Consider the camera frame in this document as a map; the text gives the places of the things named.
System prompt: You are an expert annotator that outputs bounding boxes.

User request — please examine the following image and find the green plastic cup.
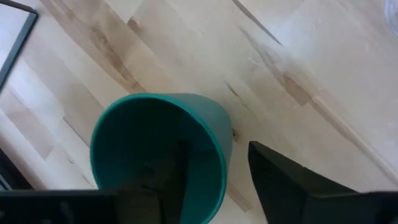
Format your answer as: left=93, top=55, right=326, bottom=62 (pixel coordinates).
left=89, top=92, right=234, bottom=224

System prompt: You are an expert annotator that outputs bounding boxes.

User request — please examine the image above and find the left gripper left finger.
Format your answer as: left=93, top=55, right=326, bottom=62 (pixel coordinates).
left=119, top=140, right=190, bottom=224

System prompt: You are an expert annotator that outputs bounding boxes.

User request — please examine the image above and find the wooden shelf black metal frame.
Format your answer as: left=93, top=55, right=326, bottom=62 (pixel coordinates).
left=0, top=0, right=39, bottom=91

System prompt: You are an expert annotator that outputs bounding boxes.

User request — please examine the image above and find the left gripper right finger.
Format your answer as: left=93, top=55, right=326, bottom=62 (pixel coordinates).
left=248, top=141, right=398, bottom=224

